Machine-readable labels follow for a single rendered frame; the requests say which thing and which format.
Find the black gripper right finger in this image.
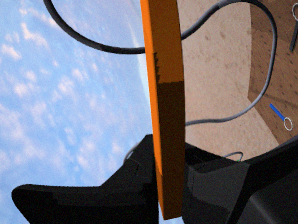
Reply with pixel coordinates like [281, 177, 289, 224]
[181, 140, 298, 224]

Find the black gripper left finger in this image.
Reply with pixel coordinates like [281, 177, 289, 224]
[11, 133, 160, 224]

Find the orange handle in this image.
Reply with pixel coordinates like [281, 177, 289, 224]
[140, 0, 185, 221]

